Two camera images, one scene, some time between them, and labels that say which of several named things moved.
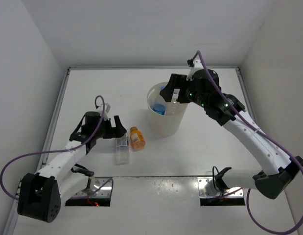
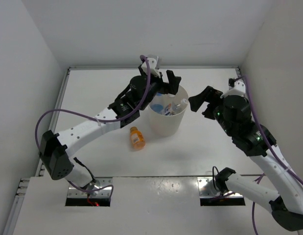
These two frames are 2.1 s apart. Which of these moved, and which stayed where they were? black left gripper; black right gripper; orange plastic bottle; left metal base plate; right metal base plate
Moved: black left gripper; black right gripper
Stayed: right metal base plate; left metal base plate; orange plastic bottle
